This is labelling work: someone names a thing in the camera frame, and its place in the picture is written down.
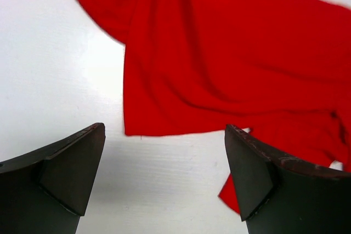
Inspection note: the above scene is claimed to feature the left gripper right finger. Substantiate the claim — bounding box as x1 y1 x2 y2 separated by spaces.
225 125 350 234

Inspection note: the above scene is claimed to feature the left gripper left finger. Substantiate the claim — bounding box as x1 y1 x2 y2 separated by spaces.
1 123 105 234

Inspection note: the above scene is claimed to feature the red t shirt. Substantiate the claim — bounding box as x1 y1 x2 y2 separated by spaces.
53 0 351 214

